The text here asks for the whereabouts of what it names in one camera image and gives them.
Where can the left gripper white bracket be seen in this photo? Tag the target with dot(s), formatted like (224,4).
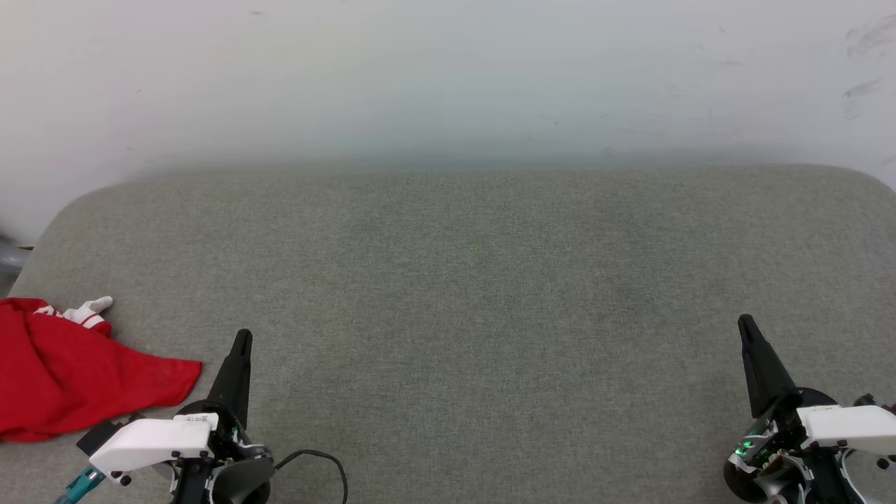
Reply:
(154,441)

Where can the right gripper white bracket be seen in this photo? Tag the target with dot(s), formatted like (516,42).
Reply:
(840,427)

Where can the red and white jersey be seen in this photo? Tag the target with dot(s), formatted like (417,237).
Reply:
(70,378)

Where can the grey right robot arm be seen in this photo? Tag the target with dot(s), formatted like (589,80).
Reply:
(784,490)

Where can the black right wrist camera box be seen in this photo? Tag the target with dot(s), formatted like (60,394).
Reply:
(868,402)

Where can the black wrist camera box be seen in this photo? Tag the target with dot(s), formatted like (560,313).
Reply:
(868,402)
(98,437)

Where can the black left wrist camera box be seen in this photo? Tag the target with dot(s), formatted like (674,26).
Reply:
(98,437)

